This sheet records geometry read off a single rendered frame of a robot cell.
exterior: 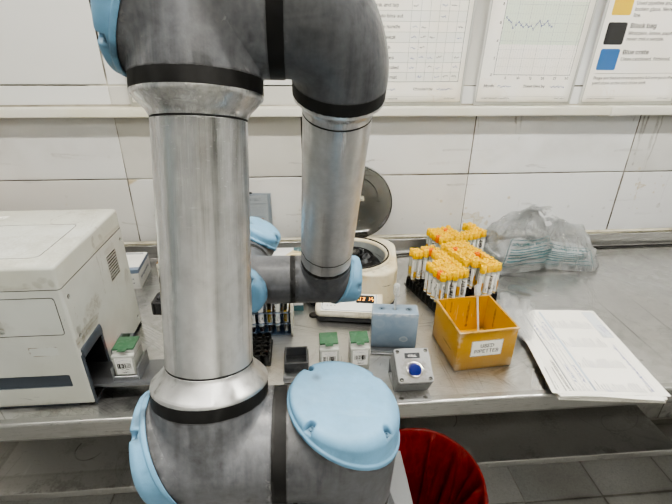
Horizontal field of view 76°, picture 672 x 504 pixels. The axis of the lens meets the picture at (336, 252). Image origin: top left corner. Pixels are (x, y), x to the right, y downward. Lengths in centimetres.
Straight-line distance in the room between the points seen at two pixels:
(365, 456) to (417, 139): 106
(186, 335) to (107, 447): 137
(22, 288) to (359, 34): 68
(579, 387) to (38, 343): 102
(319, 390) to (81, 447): 141
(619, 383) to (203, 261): 88
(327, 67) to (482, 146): 107
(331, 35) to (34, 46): 114
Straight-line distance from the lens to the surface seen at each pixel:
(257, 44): 39
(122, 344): 93
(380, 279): 107
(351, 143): 46
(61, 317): 88
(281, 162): 133
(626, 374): 110
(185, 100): 38
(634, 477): 220
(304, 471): 46
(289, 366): 92
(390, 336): 98
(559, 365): 106
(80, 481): 171
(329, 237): 55
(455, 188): 144
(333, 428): 43
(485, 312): 109
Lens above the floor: 150
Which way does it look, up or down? 26 degrees down
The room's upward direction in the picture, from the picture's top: straight up
